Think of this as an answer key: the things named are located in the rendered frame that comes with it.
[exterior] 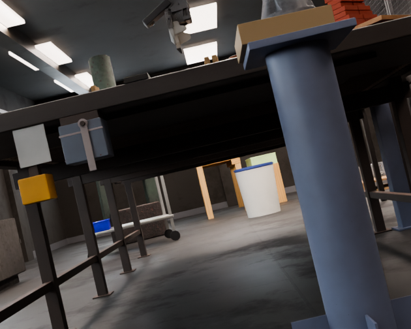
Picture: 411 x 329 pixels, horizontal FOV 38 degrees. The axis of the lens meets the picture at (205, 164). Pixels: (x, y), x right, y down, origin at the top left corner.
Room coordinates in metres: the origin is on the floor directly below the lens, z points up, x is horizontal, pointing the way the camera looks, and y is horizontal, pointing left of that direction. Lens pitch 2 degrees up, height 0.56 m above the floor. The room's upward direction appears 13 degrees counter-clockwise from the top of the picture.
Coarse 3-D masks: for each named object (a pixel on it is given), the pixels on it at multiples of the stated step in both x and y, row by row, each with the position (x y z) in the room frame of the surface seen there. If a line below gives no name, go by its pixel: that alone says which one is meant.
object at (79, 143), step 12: (60, 120) 1.84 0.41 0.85; (72, 120) 1.84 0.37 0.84; (84, 120) 1.82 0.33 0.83; (96, 120) 1.82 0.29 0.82; (60, 132) 1.82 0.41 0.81; (72, 132) 1.82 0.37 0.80; (84, 132) 1.82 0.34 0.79; (96, 132) 1.82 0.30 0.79; (108, 132) 1.91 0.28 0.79; (72, 144) 1.82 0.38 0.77; (84, 144) 1.82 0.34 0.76; (96, 144) 1.82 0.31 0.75; (108, 144) 1.86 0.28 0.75; (72, 156) 1.82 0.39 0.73; (84, 156) 1.82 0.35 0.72; (96, 156) 1.82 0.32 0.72; (108, 156) 1.86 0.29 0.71; (96, 168) 1.82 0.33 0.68
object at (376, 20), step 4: (380, 16) 2.30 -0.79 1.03; (384, 16) 2.31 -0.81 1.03; (388, 16) 2.33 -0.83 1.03; (392, 16) 2.35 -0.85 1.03; (396, 16) 2.36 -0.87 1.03; (400, 16) 2.38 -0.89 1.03; (404, 16) 2.40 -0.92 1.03; (372, 20) 2.34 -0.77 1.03; (376, 20) 2.32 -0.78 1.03; (380, 20) 2.32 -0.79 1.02; (384, 20) 2.33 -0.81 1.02; (388, 20) 2.35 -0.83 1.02; (360, 24) 2.38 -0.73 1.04; (364, 24) 2.37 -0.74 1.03; (368, 24) 2.35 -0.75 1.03; (372, 24) 2.35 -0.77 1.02; (356, 28) 2.40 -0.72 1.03
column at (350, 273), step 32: (320, 32) 1.45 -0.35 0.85; (256, 64) 1.66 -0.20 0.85; (288, 64) 1.51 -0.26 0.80; (320, 64) 1.51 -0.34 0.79; (288, 96) 1.52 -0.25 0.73; (320, 96) 1.50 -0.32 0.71; (288, 128) 1.54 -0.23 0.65; (320, 128) 1.50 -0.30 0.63; (320, 160) 1.50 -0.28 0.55; (352, 160) 1.53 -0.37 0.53; (320, 192) 1.51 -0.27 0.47; (352, 192) 1.51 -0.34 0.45; (320, 224) 1.52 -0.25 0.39; (352, 224) 1.50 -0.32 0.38; (320, 256) 1.54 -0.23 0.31; (352, 256) 1.50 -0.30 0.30; (320, 288) 1.58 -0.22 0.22; (352, 288) 1.50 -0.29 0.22; (384, 288) 1.53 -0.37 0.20; (320, 320) 1.58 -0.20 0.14; (352, 320) 1.51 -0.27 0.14; (384, 320) 1.51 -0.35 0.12
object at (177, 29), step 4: (172, 24) 1.98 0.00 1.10; (176, 24) 1.98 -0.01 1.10; (176, 28) 1.97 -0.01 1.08; (180, 28) 1.97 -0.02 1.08; (184, 28) 1.97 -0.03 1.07; (172, 32) 1.96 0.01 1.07; (176, 32) 1.96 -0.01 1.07; (180, 32) 1.96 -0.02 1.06; (172, 36) 1.96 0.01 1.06; (172, 40) 1.96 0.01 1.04
